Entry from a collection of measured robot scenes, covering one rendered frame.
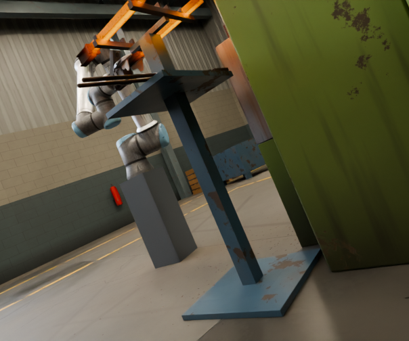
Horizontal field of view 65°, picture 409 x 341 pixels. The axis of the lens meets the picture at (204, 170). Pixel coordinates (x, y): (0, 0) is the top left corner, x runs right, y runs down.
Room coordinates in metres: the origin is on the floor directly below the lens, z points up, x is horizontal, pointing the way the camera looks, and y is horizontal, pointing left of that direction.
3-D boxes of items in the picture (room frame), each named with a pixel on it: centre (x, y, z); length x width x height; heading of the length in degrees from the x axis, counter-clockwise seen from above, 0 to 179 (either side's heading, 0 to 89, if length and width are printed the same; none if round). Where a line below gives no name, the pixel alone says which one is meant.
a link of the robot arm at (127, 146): (2.12, 0.39, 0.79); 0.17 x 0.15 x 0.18; 80
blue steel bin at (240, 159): (7.00, -0.82, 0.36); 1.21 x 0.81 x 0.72; 28
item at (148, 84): (1.16, -0.01, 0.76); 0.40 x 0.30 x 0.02; 142
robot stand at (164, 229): (2.12, 0.40, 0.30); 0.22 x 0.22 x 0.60; 60
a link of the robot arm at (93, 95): (1.55, 0.32, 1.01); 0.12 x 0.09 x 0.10; 53
